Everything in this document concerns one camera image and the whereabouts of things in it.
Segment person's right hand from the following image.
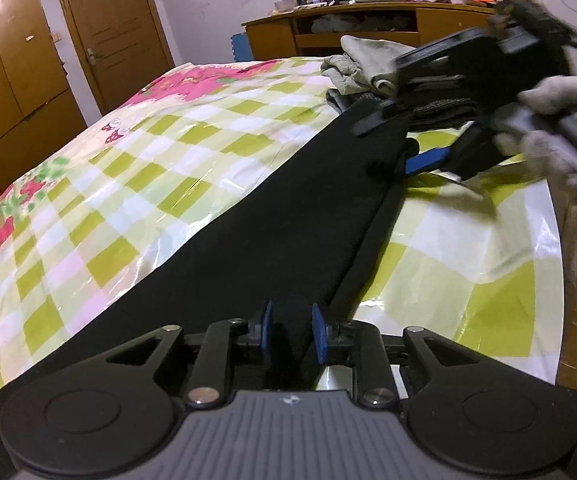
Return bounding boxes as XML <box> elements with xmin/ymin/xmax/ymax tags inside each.
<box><xmin>497</xmin><ymin>75</ymin><xmax>577</xmax><ymax>204</ymax></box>

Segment wooden television cabinet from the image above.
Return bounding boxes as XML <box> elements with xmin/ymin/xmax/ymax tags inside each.
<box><xmin>241</xmin><ymin>0</ymin><xmax>500</xmax><ymax>64</ymax></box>

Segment checked printed bed sheet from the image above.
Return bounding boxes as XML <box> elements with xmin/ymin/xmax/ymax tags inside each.
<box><xmin>0</xmin><ymin>55</ymin><xmax>567</xmax><ymax>421</ymax></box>

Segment blue foam mat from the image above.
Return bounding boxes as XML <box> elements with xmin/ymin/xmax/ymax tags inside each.
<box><xmin>228</xmin><ymin>35</ymin><xmax>255</xmax><ymax>64</ymax></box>

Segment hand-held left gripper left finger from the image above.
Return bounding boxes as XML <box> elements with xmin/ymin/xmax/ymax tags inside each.
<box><xmin>101</xmin><ymin>300</ymin><xmax>275</xmax><ymax>407</ymax></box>

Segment black pants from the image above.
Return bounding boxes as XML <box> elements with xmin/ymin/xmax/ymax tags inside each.
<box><xmin>0</xmin><ymin>97</ymin><xmax>422</xmax><ymax>431</ymax></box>

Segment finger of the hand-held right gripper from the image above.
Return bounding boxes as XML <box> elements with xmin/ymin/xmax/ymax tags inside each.
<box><xmin>353</xmin><ymin>101</ymin><xmax>415</xmax><ymax>137</ymax></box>
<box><xmin>369</xmin><ymin>126</ymin><xmax>515</xmax><ymax>182</ymax></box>

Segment light khaki folded garment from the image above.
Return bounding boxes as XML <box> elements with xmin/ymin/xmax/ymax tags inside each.
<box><xmin>341</xmin><ymin>34</ymin><xmax>419</xmax><ymax>95</ymax></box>

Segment dark grey folded garment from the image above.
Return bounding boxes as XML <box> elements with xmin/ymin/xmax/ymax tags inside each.
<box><xmin>407</xmin><ymin>99</ymin><xmax>477</xmax><ymax>130</ymax></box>

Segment brown wooden door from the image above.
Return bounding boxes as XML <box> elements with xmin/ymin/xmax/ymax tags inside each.
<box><xmin>53</xmin><ymin>0</ymin><xmax>176</xmax><ymax>116</ymax></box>

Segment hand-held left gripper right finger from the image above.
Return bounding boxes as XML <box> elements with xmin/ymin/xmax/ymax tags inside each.
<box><xmin>311</xmin><ymin>302</ymin><xmax>490</xmax><ymax>407</ymax></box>

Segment olive folded garment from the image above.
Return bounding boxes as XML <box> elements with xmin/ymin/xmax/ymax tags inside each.
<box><xmin>320</xmin><ymin>54</ymin><xmax>377</xmax><ymax>95</ymax></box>

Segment brown wooden wardrobe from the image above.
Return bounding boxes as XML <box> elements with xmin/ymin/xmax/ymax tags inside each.
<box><xmin>0</xmin><ymin>0</ymin><xmax>89</xmax><ymax>226</ymax></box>

